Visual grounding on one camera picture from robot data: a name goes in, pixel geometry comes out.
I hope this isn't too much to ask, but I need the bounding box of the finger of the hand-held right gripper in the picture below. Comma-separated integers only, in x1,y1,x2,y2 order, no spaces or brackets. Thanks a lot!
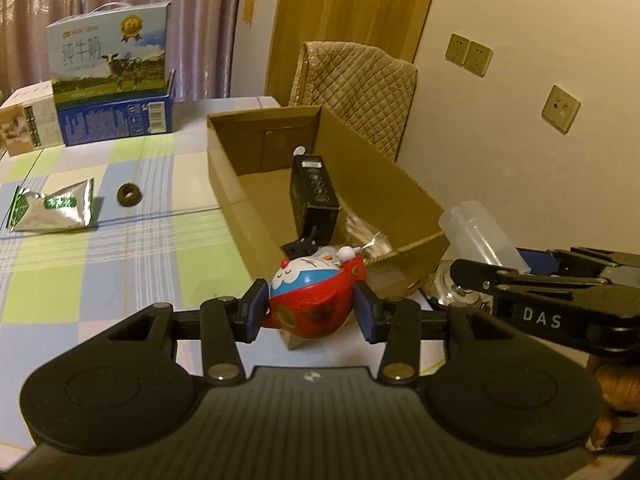
516,246,640,282
449,258,640,319

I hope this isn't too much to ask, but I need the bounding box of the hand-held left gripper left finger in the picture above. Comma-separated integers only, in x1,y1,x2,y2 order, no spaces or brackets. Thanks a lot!
107,278,271,386

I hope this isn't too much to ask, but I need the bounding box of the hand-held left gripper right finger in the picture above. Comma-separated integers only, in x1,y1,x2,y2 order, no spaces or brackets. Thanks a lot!
352,280,506,386

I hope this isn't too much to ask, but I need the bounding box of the red blue cat toy figure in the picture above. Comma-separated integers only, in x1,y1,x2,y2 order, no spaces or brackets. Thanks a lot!
265,247,367,342

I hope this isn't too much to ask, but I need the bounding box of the clear bag of cotton swabs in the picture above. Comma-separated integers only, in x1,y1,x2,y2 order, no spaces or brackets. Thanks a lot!
342,215,396,263

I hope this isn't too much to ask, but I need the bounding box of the brown cardboard box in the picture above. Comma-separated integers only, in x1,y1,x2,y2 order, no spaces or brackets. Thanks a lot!
206,105,448,351

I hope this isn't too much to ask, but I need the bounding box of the person's right hand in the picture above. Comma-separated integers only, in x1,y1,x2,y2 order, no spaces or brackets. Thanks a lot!
585,352,640,453

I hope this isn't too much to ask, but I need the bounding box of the shiny metal object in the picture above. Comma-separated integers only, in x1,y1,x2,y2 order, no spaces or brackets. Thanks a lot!
425,262,493,311

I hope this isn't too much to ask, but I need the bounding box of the clear plastic cup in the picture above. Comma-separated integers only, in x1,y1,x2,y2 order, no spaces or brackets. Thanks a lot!
438,201,528,276

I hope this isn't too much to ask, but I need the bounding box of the black box with buttons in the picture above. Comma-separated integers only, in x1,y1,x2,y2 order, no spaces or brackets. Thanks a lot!
289,154,341,246

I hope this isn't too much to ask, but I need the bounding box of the chair with quilted cover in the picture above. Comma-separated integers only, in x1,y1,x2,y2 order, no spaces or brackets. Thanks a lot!
289,40,418,161

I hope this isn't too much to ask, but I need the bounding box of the silver green foil packet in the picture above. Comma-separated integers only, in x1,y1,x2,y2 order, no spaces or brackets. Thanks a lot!
2,178,97,233

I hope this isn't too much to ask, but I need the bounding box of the blue cardboard box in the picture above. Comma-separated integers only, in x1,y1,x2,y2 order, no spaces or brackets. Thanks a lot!
55,67,177,147

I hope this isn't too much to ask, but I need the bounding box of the small white green box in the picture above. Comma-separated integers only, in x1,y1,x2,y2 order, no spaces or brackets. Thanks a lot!
0,84,66,157

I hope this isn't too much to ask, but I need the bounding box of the milk carton with cow print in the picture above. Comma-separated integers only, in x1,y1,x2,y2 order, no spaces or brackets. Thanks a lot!
46,1,173,106

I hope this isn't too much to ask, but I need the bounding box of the pink curtain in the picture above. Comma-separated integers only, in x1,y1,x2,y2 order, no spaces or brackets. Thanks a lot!
0,0,246,103

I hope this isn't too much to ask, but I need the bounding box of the wooden door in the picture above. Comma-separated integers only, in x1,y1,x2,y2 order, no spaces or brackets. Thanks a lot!
265,0,443,106

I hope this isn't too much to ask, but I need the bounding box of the beige wall socket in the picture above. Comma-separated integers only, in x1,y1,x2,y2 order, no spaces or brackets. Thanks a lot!
446,33,471,63
541,85,582,135
462,40,493,78

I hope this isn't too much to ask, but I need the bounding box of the brown hair tie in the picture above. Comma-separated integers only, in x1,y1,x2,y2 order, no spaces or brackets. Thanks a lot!
116,182,143,207

